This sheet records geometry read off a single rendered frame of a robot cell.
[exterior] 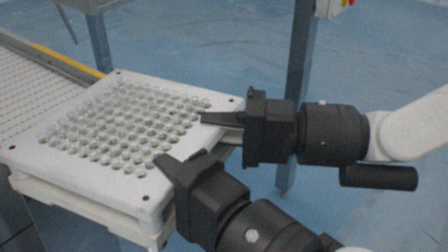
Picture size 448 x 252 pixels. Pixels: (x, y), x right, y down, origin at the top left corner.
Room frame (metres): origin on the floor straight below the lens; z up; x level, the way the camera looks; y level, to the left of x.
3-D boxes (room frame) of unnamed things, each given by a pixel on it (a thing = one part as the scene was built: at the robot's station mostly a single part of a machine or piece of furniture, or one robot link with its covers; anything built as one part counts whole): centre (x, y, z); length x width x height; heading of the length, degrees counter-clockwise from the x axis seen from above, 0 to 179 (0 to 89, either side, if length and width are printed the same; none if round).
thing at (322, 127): (0.43, -0.09, 0.91); 0.12 x 0.10 x 0.13; 87
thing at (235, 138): (0.43, 0.00, 0.90); 0.06 x 0.03 x 0.02; 87
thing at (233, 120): (0.43, 0.00, 0.93); 0.06 x 0.03 x 0.02; 87
